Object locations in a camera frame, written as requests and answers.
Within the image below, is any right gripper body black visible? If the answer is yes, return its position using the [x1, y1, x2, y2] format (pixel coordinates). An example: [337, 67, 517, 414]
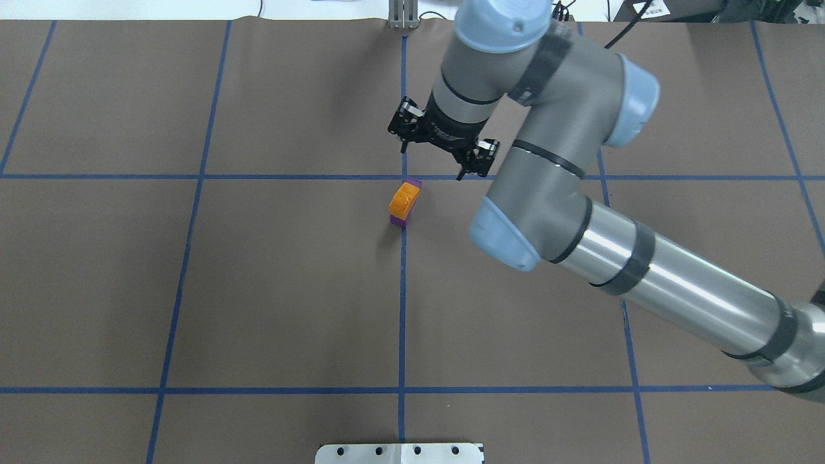
[412, 97, 489, 153]

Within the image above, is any orange trapezoid block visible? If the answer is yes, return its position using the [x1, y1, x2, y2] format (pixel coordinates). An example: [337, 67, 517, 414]
[389, 181, 422, 220]

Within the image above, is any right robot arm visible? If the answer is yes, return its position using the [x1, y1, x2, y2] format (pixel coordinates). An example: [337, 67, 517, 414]
[388, 1, 823, 403]

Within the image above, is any purple trapezoid block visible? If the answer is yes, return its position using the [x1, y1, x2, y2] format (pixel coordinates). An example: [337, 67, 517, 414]
[389, 177, 423, 228]

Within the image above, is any aluminium frame post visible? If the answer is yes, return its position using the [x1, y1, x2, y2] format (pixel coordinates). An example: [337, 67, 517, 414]
[387, 0, 420, 30]

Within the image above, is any white camera pedestal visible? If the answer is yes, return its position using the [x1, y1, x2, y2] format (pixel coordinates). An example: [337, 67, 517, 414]
[314, 443, 485, 463]

